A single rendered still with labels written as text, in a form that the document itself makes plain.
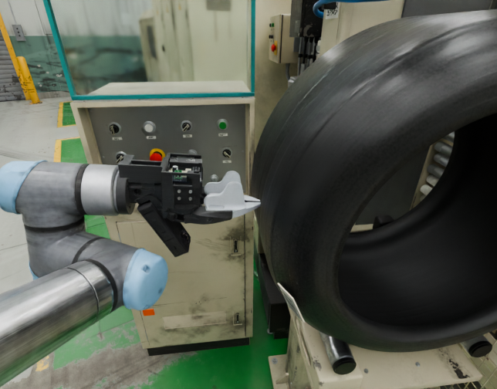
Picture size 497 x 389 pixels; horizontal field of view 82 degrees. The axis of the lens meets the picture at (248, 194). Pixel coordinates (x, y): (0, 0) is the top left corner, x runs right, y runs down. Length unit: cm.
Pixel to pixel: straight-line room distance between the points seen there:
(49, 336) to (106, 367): 146
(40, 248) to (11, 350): 19
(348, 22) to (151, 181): 51
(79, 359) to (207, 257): 95
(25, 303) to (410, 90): 43
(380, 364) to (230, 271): 70
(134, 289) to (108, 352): 146
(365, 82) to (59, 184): 40
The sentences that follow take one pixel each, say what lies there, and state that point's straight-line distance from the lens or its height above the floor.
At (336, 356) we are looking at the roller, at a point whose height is 92.
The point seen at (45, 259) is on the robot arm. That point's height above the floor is 117.
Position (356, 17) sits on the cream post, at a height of 147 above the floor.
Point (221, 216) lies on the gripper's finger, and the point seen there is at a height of 120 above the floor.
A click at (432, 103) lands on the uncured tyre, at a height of 138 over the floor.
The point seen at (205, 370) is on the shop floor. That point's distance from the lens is 167.
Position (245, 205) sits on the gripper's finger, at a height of 121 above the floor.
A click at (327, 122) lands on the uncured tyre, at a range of 36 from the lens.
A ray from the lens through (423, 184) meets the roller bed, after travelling 111.
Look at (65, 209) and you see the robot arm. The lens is 47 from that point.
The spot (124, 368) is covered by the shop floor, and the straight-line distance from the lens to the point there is 177.
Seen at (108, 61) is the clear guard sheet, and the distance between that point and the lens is 99.
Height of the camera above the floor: 144
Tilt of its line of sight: 29 degrees down
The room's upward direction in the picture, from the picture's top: straight up
